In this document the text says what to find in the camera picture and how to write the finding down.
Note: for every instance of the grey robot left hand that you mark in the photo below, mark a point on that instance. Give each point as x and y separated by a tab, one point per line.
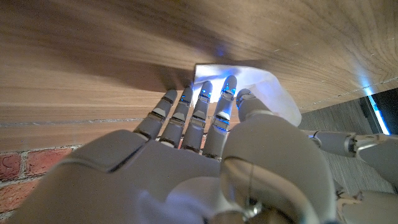
373	152

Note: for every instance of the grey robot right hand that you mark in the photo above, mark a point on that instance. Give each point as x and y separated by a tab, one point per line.
174	174

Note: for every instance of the white tissue sheet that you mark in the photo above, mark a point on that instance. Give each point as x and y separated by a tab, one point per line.
267	87

